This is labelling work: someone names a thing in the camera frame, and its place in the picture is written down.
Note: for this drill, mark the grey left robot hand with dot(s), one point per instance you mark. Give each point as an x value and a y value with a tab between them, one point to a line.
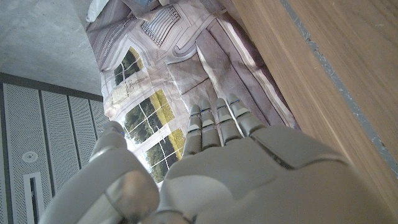
248	180

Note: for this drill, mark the white ceiling slot fixture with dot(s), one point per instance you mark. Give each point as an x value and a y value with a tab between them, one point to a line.
28	199

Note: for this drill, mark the pale grey hanging cloth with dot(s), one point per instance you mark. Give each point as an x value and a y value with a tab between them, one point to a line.
96	9

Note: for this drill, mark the round white ceiling sensor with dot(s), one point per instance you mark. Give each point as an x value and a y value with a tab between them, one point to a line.
30	156

